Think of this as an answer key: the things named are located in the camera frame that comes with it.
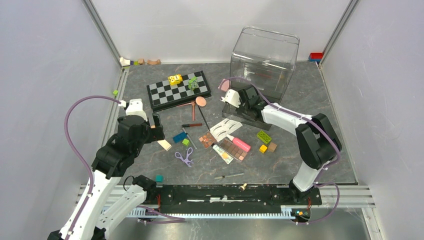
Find clear acrylic makeup organizer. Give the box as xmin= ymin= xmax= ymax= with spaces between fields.
xmin=222 ymin=26 xmax=300 ymax=130

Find thin black makeup brush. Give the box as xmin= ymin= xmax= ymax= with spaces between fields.
xmin=197 ymin=106 xmax=211 ymax=132

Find pink bottle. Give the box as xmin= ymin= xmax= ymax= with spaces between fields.
xmin=226 ymin=134 xmax=251 ymax=153

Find peach powder puff brush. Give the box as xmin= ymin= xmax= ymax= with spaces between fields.
xmin=179 ymin=96 xmax=207 ymax=107

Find brown eyeshadow palette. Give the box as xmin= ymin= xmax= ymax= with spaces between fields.
xmin=219 ymin=138 xmax=248 ymax=162

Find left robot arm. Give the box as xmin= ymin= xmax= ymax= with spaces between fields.
xmin=48 ymin=113 xmax=165 ymax=240

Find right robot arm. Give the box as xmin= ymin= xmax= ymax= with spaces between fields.
xmin=236 ymin=85 xmax=342 ymax=204

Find cream wooden block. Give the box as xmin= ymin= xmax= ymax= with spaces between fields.
xmin=157 ymin=139 xmax=172 ymax=151

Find blue block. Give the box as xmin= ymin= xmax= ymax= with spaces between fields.
xmin=172 ymin=132 xmax=187 ymax=143

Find grey pencil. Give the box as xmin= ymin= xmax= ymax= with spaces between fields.
xmin=182 ymin=127 xmax=198 ymax=150

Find small green cube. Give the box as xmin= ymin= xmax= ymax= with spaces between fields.
xmin=182 ymin=138 xmax=190 ymax=147

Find brown lip pencil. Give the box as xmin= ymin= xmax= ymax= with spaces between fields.
xmin=181 ymin=123 xmax=203 ymax=128

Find black white chessboard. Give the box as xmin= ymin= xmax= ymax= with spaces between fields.
xmin=146 ymin=70 xmax=212 ymax=112

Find pink sponge pad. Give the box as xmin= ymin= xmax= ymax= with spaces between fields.
xmin=218 ymin=79 xmax=231 ymax=92

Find green lego brick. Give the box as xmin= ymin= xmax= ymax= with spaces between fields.
xmin=256 ymin=130 xmax=272 ymax=145

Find pink pencil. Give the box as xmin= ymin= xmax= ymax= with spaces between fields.
xmin=191 ymin=102 xmax=196 ymax=122

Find teal cube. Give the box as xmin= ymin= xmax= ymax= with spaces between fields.
xmin=155 ymin=174 xmax=164 ymax=184

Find white eyebrow stencil card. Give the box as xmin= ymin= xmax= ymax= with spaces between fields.
xmin=210 ymin=118 xmax=243 ymax=142

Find yellow toy block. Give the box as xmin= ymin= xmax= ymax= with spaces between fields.
xmin=167 ymin=74 xmax=183 ymax=86

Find small clear eyeshadow palette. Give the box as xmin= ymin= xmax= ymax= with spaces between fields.
xmin=198 ymin=131 xmax=217 ymax=149

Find green toy block on chessboard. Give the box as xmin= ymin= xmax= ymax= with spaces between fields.
xmin=188 ymin=76 xmax=198 ymax=91

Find yellow cube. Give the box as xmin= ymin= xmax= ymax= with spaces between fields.
xmin=259 ymin=145 xmax=268 ymax=154

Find brown wooden cube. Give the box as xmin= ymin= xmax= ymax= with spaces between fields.
xmin=267 ymin=142 xmax=278 ymax=153

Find white cream tube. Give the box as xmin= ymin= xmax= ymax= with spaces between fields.
xmin=212 ymin=144 xmax=234 ymax=165

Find wooden blocks in corner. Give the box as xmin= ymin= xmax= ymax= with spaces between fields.
xmin=119 ymin=57 xmax=162 ymax=67

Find red blue bricks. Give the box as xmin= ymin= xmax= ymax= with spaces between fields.
xmin=308 ymin=52 xmax=324 ymax=62

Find white chess pawn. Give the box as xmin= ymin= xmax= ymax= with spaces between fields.
xmin=240 ymin=183 xmax=247 ymax=191

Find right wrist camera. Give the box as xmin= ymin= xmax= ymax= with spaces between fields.
xmin=220 ymin=89 xmax=241 ymax=108

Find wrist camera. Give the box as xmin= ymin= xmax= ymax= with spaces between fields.
xmin=220 ymin=89 xmax=241 ymax=108
xmin=118 ymin=98 xmax=148 ymax=122

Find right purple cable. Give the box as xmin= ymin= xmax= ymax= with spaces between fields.
xmin=218 ymin=76 xmax=342 ymax=225

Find purple cable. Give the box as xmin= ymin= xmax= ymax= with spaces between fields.
xmin=218 ymin=76 xmax=342 ymax=225
xmin=62 ymin=95 xmax=127 ymax=240

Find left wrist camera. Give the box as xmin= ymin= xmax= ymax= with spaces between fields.
xmin=118 ymin=98 xmax=148 ymax=122

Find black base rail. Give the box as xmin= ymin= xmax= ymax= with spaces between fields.
xmin=150 ymin=184 xmax=322 ymax=214

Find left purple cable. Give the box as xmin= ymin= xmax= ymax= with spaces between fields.
xmin=62 ymin=95 xmax=127 ymax=240

